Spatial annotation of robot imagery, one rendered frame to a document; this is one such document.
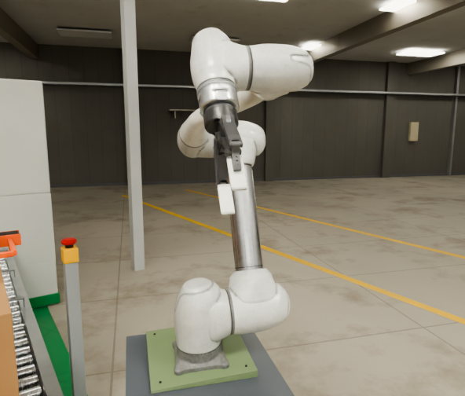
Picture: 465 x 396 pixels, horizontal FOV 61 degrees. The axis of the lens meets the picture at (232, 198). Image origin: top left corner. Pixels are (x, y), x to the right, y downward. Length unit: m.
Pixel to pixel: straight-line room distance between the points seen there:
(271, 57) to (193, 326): 0.84
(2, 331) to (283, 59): 1.23
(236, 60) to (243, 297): 0.77
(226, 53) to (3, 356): 1.22
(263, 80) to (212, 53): 0.13
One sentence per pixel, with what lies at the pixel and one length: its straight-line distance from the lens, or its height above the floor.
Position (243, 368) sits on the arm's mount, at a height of 0.77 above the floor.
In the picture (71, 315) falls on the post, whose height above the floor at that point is 0.67.
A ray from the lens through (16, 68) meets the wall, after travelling 12.80.
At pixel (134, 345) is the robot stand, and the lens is 1.63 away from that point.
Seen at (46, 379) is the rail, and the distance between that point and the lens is 1.84.
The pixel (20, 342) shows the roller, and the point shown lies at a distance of 2.27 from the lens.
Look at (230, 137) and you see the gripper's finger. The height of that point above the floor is 1.53.
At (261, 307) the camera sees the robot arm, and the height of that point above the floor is 0.97.
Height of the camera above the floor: 1.54
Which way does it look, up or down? 9 degrees down
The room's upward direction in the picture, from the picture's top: straight up
